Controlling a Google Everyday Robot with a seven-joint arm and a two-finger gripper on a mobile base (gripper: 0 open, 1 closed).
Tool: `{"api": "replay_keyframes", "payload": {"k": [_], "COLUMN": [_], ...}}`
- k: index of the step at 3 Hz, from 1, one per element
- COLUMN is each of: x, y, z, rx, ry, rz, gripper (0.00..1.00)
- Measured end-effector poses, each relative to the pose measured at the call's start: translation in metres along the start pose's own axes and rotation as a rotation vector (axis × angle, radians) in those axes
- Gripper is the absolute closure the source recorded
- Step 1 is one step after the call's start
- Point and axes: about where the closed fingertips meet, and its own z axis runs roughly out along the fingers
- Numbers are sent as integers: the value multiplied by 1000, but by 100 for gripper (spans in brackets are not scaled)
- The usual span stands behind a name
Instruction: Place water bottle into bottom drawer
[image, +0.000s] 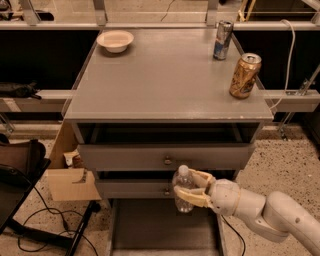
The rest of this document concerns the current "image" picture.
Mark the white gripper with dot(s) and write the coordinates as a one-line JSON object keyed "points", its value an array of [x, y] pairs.
{"points": [[224, 196]]}

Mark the clear plastic water bottle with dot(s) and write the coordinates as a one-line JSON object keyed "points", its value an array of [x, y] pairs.
{"points": [[183, 179]]}

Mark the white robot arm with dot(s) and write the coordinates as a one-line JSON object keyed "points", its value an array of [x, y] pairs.
{"points": [[273, 217]]}

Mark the grey middle drawer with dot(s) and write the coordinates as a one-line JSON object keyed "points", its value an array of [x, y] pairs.
{"points": [[135, 188]]}

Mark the grey drawer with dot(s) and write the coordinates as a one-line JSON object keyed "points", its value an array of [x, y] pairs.
{"points": [[165, 157], [135, 188], [154, 227]]}

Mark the grey bottom drawer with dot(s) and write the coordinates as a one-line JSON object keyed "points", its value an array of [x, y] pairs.
{"points": [[154, 227]]}

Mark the grey drawer cabinet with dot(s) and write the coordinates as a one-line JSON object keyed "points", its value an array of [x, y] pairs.
{"points": [[165, 89]]}

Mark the grey top drawer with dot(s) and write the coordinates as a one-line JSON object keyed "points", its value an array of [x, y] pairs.
{"points": [[165, 157]]}

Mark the gold soda can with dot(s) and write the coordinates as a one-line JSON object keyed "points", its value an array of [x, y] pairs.
{"points": [[245, 74]]}

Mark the cardboard box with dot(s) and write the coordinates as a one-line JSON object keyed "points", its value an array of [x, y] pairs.
{"points": [[67, 183]]}

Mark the silver blue energy drink can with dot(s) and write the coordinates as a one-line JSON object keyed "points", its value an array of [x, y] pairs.
{"points": [[223, 37]]}

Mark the white paper bowl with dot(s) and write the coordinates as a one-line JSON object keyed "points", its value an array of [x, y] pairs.
{"points": [[115, 41]]}

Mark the black folding chair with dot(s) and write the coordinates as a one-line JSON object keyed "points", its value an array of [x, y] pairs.
{"points": [[21, 167]]}

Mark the black object on rail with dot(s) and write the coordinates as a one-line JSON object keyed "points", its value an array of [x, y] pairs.
{"points": [[19, 90]]}

